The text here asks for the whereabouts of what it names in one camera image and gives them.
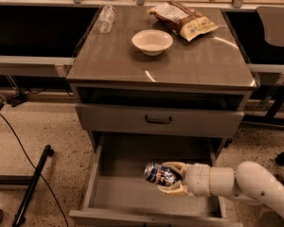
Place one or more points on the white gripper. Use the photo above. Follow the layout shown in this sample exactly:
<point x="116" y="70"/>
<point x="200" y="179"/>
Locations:
<point x="198" y="180"/>

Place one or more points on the blue pepsi can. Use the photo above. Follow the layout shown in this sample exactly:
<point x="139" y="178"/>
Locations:
<point x="160" y="175"/>

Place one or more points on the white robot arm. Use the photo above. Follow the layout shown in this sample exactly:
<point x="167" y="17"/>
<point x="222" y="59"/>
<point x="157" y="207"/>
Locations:
<point x="250" y="183"/>

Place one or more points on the open middle drawer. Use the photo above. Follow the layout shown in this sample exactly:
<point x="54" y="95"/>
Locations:
<point x="118" y="195"/>

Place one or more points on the grey drawer cabinet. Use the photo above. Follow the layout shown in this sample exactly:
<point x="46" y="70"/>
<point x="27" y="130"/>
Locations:
<point x="208" y="73"/>

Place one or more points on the white bowl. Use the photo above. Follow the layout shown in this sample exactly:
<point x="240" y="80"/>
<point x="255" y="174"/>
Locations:
<point x="152" y="42"/>

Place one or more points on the chip bag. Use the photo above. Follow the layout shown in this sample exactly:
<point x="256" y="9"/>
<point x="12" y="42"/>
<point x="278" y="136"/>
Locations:
<point x="184" y="21"/>

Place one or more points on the black stand leg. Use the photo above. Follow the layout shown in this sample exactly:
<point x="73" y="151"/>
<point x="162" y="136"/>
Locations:
<point x="20" y="216"/>

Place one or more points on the clear plastic bottle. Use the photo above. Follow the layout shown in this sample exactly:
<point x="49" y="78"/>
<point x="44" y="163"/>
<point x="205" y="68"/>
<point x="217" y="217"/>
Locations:
<point x="106" y="19"/>

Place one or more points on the top drawer with handle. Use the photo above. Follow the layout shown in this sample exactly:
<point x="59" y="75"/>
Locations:
<point x="164" y="121"/>

